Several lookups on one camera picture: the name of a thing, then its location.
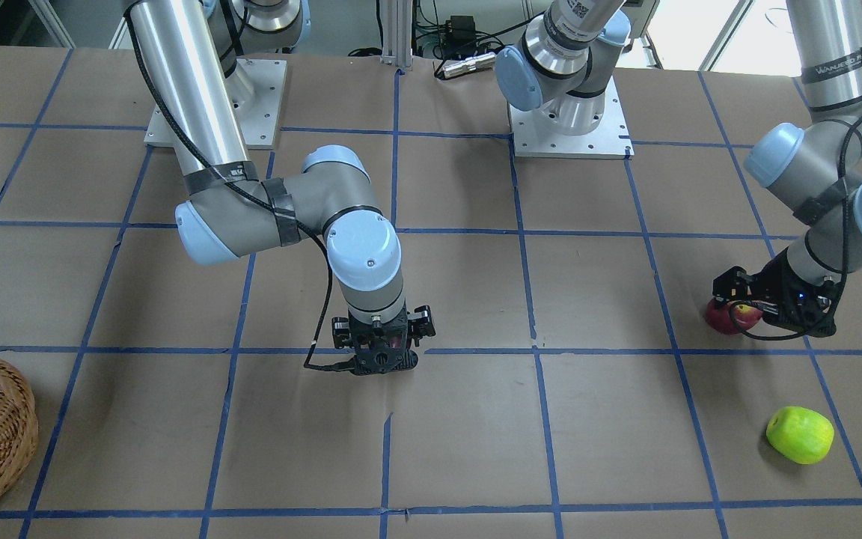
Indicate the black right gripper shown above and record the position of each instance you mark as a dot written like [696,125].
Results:
[342,332]

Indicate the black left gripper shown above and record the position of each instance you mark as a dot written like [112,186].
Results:
[774,283]

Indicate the red yellow apple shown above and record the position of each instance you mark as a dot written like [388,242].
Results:
[731,318]

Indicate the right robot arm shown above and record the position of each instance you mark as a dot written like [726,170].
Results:
[231,212]

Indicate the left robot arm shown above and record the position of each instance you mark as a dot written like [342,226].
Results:
[563,63]

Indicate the green apple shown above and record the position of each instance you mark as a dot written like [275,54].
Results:
[800,434]

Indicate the silver cylindrical connector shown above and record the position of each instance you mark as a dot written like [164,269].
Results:
[462,67]

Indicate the black power adapter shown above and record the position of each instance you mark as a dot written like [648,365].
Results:
[460,29]

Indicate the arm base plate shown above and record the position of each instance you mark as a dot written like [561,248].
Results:
[254,90]
[595,131]

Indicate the aluminium frame post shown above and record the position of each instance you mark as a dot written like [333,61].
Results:
[396,31]

